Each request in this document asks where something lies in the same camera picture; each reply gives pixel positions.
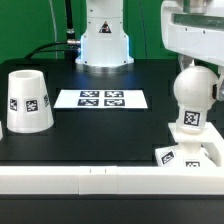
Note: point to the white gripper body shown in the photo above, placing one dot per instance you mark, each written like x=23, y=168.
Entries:
x=194, y=28

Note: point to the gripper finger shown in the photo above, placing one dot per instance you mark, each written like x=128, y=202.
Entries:
x=185, y=62
x=218, y=88

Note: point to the white lamp bulb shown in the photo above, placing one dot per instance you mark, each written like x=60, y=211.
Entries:
x=193, y=89

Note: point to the white lamp base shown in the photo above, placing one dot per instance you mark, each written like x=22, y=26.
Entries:
x=190, y=149

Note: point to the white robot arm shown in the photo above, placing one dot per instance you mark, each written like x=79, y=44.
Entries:
x=104, y=45

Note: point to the white lamp shade cone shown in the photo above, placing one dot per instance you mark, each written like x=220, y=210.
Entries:
x=28, y=106

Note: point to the white marker sheet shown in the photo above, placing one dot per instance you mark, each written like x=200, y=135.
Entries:
x=101, y=99

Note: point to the white part at left edge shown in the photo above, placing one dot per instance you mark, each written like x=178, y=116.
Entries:
x=1, y=131

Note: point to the white table border frame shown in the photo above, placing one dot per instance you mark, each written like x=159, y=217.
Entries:
x=113, y=180

